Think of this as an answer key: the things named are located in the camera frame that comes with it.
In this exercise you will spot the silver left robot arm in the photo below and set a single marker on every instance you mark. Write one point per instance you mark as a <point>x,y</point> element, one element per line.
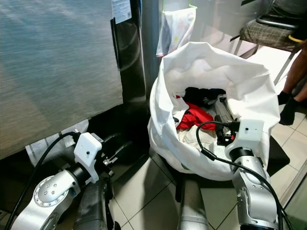
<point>48,191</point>

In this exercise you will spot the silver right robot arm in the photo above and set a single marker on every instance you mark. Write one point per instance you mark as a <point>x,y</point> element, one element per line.
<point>254,196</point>

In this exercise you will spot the dark grey garment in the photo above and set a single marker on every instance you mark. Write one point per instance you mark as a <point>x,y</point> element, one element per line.
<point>223,110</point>

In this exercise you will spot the cream garment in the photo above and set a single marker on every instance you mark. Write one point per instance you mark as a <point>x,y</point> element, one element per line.
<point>192,139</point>

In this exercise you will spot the red garment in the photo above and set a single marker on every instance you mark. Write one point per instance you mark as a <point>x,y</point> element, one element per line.
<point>194,117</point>

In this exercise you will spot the black garment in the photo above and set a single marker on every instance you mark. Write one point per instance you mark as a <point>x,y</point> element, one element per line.
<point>199,96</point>

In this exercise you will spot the grey left robot leg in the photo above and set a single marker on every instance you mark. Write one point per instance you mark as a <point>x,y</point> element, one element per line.
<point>93,208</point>

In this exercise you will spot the grey robot leg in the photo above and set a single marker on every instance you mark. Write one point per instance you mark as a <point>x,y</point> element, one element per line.
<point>192,208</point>
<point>93,208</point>

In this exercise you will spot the white laundry bag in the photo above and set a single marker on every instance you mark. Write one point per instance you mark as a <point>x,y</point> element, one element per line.
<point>244,81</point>

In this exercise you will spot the printed paper sheet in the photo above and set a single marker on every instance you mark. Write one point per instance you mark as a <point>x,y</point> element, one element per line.
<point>43,146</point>

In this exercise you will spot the grey right robot leg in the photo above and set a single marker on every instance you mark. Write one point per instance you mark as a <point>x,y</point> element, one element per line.
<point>192,208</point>

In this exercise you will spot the glossy black appliance panel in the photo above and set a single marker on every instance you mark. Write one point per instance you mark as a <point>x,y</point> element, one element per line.
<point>132,62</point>

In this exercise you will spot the grey cabinet panel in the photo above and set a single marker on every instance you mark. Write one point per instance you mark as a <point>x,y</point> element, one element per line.
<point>57,62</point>

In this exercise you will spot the checked cushion chair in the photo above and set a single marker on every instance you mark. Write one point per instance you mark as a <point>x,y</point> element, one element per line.
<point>264,33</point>

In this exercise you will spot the white paper label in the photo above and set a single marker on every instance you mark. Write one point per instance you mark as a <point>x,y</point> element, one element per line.
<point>121,9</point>

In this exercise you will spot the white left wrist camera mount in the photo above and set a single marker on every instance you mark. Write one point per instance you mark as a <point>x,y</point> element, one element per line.
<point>87,151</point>

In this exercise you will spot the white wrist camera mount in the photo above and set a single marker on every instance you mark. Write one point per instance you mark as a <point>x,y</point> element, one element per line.
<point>249,132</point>
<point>87,151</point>

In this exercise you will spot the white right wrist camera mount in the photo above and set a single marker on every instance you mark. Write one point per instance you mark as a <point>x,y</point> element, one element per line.
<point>249,132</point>

